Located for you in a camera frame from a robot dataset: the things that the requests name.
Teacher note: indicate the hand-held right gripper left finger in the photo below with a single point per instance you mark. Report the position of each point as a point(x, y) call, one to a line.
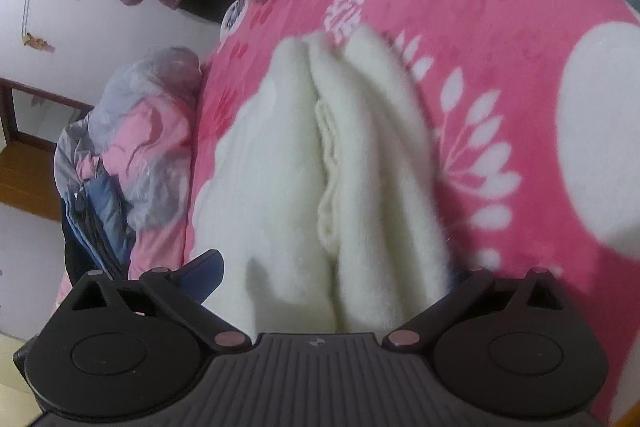
point(205, 277)

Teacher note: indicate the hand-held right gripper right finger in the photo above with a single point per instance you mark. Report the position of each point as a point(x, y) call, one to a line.
point(450, 302)

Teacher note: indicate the white fluffy towel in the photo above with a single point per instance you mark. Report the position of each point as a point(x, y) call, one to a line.
point(350, 167)

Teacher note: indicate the blue garment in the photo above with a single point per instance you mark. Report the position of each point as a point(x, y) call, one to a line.
point(105, 217)

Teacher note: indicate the pink grey floral quilt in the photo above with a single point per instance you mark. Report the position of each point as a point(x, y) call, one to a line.
point(145, 132)

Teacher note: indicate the pink floral blanket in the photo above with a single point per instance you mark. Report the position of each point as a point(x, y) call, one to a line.
point(525, 82)

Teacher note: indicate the brown wooden frame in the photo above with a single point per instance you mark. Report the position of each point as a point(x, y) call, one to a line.
point(10, 117)

